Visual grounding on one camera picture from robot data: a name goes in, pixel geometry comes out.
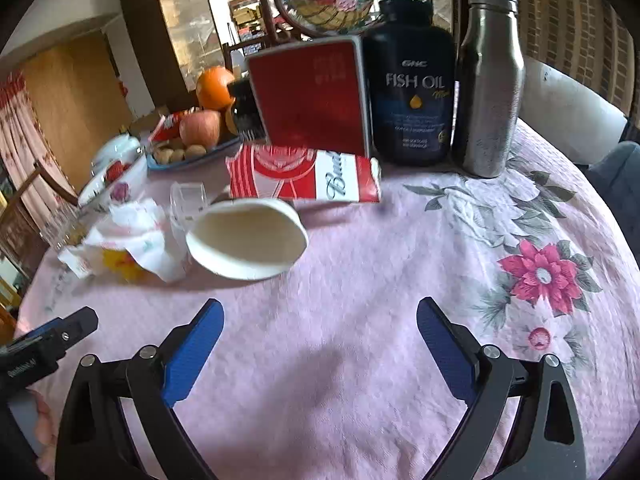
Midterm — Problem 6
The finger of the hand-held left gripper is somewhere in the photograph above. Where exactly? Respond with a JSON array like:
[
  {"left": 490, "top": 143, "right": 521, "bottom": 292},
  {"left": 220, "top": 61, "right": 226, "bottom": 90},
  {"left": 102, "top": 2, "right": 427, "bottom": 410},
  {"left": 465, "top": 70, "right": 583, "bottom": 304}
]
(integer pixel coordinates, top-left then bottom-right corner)
[{"left": 10, "top": 307, "right": 99, "bottom": 361}]

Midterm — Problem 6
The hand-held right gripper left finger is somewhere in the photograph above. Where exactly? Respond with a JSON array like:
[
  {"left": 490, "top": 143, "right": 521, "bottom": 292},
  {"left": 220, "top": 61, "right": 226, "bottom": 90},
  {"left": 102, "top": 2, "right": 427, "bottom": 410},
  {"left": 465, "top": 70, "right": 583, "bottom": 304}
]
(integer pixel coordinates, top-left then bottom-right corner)
[{"left": 55, "top": 298, "right": 226, "bottom": 480}]

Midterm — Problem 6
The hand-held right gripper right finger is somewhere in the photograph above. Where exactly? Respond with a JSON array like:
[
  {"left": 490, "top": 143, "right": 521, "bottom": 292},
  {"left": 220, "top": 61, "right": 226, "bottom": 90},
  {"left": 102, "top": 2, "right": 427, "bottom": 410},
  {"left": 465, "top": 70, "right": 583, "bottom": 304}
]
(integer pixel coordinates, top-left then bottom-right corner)
[{"left": 416, "top": 296, "right": 586, "bottom": 480}]

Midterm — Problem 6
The yellow wrapper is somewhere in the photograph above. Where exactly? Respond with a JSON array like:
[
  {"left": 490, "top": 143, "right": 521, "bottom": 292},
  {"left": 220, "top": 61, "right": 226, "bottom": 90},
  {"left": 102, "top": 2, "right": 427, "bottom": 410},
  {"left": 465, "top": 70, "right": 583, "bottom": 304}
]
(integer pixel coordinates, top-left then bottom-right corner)
[{"left": 102, "top": 249, "right": 146, "bottom": 281}]

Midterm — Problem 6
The white tissue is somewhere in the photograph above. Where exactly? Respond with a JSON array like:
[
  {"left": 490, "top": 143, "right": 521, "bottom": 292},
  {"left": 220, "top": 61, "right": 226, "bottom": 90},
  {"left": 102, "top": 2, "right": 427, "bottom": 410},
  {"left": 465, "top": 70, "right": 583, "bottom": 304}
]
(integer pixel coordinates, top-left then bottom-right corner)
[{"left": 57, "top": 199, "right": 188, "bottom": 283}]

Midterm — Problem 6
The white paper cup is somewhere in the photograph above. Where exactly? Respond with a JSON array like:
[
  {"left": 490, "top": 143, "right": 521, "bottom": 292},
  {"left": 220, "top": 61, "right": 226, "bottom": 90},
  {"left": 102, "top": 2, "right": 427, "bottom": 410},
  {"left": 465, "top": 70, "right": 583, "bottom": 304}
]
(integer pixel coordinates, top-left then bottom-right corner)
[{"left": 186, "top": 198, "right": 308, "bottom": 281}]

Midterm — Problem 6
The glass of tea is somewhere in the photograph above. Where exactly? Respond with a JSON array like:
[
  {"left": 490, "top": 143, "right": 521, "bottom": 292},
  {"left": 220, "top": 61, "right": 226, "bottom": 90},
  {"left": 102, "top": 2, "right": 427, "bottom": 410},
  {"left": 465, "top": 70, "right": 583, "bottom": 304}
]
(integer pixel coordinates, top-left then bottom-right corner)
[{"left": 42, "top": 205, "right": 93, "bottom": 251}]

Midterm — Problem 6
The pink floral tablecloth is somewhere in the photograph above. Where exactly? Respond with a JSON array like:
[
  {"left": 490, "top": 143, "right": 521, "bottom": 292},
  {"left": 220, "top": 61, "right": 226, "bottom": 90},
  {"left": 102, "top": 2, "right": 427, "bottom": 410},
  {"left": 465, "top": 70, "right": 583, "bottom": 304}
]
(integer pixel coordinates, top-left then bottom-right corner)
[{"left": 15, "top": 117, "right": 640, "bottom": 480}]

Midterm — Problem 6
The floral white bowl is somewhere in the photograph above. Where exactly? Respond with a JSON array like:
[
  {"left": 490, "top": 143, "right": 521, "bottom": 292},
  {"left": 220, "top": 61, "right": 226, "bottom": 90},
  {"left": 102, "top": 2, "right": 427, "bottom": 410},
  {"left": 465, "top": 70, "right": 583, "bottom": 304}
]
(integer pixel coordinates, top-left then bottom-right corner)
[{"left": 77, "top": 152, "right": 149, "bottom": 208}]

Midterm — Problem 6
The wooden armchair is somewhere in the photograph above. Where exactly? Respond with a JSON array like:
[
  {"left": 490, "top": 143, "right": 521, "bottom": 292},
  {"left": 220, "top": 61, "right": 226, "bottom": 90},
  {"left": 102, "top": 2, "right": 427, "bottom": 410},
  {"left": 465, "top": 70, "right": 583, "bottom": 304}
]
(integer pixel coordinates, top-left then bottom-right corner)
[{"left": 0, "top": 162, "right": 81, "bottom": 281}]

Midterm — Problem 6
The clear plastic cup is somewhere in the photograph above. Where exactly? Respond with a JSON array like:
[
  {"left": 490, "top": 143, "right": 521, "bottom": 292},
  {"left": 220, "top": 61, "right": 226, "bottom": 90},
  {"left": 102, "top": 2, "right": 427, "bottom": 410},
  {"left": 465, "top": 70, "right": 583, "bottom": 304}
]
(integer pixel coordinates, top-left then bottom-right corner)
[{"left": 170, "top": 182, "right": 208, "bottom": 226}]

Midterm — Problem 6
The pile of strawberries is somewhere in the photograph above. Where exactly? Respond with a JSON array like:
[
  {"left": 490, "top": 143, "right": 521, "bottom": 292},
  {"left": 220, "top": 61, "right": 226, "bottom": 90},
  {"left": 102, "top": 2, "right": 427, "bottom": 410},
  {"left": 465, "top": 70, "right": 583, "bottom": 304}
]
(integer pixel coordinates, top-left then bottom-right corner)
[{"left": 102, "top": 160, "right": 132, "bottom": 181}]

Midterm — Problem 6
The blue white fruit plate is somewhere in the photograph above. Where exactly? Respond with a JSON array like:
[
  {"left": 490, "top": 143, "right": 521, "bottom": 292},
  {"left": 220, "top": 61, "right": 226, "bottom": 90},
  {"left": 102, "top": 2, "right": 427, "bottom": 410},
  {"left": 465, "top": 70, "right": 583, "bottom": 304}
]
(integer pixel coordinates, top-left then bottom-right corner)
[{"left": 146, "top": 135, "right": 241, "bottom": 172}]

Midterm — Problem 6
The floral curtain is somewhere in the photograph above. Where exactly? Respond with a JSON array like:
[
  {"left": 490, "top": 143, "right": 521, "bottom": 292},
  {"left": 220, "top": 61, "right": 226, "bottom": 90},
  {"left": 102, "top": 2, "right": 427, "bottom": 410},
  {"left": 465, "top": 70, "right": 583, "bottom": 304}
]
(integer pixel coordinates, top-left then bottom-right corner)
[{"left": 0, "top": 72, "right": 61, "bottom": 221}]

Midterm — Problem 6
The pile of walnuts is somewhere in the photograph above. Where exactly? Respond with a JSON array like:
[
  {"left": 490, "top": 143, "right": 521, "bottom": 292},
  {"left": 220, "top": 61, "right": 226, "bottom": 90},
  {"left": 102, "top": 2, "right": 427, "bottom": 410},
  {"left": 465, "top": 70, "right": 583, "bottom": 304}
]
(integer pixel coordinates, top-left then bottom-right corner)
[{"left": 152, "top": 141, "right": 208, "bottom": 164}]

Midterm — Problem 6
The crushed red white can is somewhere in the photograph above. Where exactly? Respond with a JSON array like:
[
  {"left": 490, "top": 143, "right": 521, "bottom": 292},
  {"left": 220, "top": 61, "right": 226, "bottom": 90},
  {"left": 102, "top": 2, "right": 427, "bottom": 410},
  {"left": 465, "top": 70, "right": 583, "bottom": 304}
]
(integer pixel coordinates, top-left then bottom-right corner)
[{"left": 225, "top": 143, "right": 383, "bottom": 204}]

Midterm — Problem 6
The red white snack bag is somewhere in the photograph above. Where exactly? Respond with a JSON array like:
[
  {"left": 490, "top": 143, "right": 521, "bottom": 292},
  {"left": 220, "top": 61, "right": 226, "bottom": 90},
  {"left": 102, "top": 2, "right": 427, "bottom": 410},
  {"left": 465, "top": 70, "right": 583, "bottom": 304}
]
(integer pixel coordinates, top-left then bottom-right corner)
[{"left": 148, "top": 112, "right": 193, "bottom": 143}]

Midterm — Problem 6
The red apple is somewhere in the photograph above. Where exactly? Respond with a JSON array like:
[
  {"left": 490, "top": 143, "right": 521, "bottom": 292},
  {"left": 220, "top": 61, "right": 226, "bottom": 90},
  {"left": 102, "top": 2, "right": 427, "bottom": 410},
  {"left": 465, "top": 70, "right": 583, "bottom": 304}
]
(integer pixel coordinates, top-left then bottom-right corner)
[{"left": 179, "top": 110, "right": 222, "bottom": 148}]

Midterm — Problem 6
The brown wooden partition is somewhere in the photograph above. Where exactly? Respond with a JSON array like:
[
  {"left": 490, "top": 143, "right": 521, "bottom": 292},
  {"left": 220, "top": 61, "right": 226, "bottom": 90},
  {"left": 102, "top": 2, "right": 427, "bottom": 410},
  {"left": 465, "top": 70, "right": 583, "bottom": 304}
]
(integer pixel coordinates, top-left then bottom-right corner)
[{"left": 20, "top": 30, "right": 151, "bottom": 186}]

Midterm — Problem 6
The dark blue supplement bottle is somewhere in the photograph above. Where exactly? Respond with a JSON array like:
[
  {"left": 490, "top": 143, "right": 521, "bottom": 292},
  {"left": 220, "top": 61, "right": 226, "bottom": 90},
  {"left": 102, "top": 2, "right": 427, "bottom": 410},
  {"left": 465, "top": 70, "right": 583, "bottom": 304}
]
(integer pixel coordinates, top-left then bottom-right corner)
[{"left": 362, "top": 0, "right": 457, "bottom": 167}]

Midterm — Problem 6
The blue cushion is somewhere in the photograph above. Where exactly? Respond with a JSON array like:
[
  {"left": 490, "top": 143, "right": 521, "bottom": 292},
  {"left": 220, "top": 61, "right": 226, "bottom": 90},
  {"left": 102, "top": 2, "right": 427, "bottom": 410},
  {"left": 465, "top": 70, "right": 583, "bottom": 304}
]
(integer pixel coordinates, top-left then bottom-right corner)
[{"left": 582, "top": 142, "right": 640, "bottom": 221}]

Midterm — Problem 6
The steel bottle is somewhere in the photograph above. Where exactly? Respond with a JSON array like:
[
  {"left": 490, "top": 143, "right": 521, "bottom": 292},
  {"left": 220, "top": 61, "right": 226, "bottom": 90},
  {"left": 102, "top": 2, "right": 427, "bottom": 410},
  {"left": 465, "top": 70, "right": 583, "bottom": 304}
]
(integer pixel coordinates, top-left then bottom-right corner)
[{"left": 451, "top": 0, "right": 526, "bottom": 178}]

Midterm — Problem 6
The orange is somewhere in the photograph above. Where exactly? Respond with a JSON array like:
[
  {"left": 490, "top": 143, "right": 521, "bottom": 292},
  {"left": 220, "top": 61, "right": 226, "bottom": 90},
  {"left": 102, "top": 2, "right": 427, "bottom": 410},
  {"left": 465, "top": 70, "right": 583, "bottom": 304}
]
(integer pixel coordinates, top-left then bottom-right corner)
[{"left": 196, "top": 66, "right": 236, "bottom": 111}]

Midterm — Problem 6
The white sofa back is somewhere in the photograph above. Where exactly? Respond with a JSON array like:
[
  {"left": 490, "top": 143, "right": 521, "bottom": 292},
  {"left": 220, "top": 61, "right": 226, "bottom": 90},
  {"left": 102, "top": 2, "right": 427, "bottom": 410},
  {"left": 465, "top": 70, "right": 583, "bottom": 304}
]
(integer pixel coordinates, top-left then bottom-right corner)
[{"left": 517, "top": 57, "right": 628, "bottom": 161}]

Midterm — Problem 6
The red box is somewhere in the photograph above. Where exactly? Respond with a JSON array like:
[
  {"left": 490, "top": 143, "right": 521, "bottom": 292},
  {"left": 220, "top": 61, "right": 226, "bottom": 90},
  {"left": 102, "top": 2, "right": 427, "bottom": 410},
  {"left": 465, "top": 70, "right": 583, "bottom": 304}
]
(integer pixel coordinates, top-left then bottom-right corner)
[{"left": 247, "top": 36, "right": 373, "bottom": 158}]

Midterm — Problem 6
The glass display cabinet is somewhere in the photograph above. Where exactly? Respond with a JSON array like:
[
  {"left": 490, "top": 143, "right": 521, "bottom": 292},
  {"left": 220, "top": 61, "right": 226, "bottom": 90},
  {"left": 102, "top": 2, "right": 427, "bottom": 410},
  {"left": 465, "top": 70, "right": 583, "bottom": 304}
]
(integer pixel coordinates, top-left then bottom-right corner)
[{"left": 120, "top": 0, "right": 226, "bottom": 106}]

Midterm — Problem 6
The bookshelf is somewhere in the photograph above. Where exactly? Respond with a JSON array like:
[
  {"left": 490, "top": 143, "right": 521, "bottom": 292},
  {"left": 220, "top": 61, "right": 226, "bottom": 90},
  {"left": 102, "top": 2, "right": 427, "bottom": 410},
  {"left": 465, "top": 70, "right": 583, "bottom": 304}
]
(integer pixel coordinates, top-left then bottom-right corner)
[{"left": 227, "top": 0, "right": 266, "bottom": 43}]

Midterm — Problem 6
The round embroidered table screen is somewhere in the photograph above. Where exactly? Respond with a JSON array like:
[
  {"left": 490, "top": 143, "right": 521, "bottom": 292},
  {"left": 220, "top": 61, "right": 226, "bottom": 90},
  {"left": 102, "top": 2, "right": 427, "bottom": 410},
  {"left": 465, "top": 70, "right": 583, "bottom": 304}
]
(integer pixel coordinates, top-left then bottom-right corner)
[{"left": 256, "top": 0, "right": 406, "bottom": 43}]

